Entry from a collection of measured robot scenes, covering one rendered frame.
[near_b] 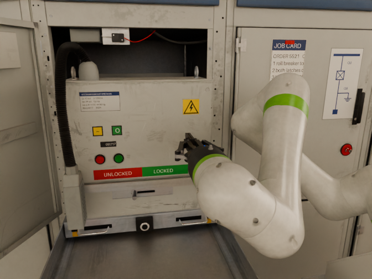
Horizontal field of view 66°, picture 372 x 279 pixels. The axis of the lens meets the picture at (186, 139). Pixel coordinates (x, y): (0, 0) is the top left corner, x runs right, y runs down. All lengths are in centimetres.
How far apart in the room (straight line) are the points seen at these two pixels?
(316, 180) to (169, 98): 55
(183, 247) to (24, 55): 85
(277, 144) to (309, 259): 113
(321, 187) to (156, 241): 58
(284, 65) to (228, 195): 88
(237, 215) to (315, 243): 122
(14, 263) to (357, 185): 133
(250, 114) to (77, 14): 70
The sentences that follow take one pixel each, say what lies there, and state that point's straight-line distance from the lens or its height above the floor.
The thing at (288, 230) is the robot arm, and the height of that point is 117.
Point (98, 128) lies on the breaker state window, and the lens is 96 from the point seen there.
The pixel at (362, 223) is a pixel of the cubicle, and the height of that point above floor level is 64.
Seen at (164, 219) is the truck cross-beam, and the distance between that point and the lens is 108.
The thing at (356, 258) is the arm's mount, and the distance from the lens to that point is 96.
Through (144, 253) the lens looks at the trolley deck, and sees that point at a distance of 102.
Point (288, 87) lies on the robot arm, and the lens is 82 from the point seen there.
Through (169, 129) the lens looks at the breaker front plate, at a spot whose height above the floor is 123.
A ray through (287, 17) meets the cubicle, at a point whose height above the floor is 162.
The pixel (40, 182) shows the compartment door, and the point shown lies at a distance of 125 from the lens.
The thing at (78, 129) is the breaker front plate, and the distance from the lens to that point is 97.
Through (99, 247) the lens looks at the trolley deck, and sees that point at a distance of 108.
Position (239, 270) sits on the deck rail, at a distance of 96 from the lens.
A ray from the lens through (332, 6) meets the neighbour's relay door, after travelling 139.
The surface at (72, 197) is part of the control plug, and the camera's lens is 93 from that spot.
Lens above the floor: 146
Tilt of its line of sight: 16 degrees down
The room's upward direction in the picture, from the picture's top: straight up
